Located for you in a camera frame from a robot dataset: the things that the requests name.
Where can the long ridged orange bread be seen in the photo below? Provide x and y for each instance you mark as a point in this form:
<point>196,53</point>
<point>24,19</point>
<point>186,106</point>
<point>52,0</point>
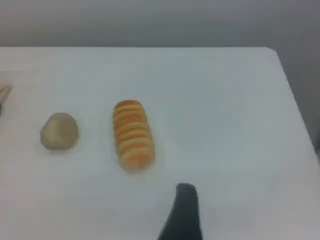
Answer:
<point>133,135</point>

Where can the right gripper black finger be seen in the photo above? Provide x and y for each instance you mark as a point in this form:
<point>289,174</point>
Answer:
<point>183,217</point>

